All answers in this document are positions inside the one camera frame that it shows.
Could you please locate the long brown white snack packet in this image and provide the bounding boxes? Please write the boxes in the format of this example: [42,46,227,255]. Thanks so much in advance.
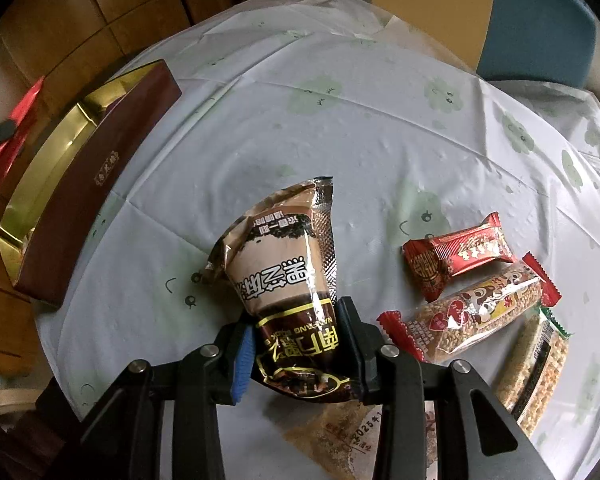
[200,176,366,403]

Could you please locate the cereal bar with green ends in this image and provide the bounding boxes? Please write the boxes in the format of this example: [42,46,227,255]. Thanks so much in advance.
[495,305,576,436]

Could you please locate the maroon box with gold lining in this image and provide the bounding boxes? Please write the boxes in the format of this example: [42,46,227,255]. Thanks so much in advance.
[0,59,182,306]

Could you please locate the clear pastry packet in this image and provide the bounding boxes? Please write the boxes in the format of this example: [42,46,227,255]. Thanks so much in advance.
[280,397,453,480]

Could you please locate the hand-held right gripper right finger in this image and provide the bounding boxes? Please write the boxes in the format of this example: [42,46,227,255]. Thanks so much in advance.
[336,296,556,480]

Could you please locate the rice bar with red ends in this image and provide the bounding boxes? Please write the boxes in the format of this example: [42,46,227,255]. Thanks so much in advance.
[377,252,562,365]

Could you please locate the large red snack packet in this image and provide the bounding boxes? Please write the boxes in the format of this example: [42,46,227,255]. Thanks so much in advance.
[0,76,46,188]

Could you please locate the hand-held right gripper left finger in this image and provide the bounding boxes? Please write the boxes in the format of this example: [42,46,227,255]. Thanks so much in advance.
[80,322,258,480]

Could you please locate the small red snack packet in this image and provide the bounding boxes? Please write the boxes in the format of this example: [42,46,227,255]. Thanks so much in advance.
[402,211,518,302]

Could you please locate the wooden chair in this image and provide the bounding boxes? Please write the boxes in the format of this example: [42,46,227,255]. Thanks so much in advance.
[0,385,101,480]

